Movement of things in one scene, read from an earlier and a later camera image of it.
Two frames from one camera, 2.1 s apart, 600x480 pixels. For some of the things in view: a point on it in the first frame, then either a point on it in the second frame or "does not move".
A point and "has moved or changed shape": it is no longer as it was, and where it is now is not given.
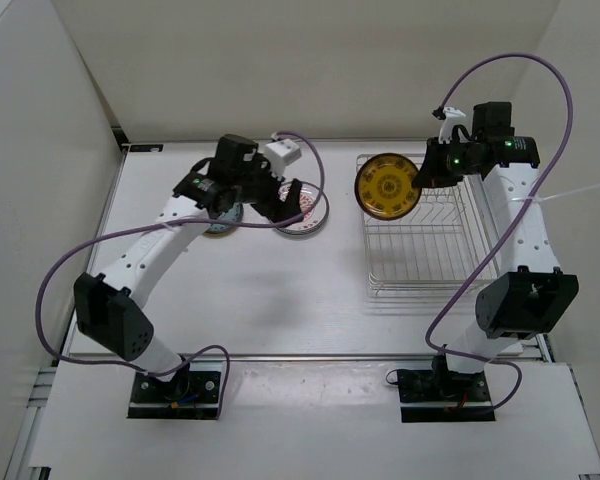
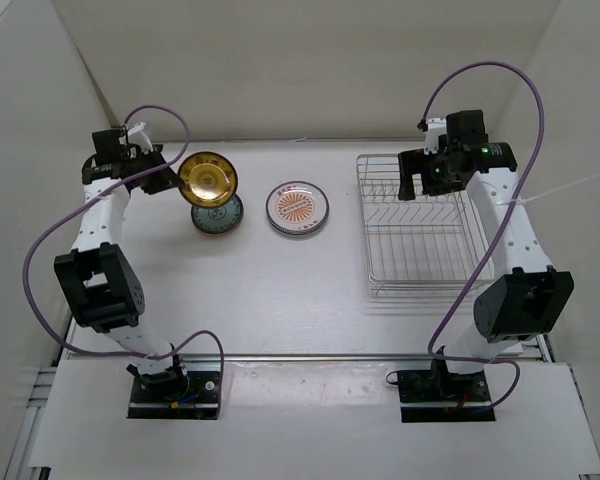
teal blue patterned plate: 233,214 does not move
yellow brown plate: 384,186 has moved or changed shape
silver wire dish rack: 432,250 does not move
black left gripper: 273,207 to 166,179
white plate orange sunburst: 314,219 does not move
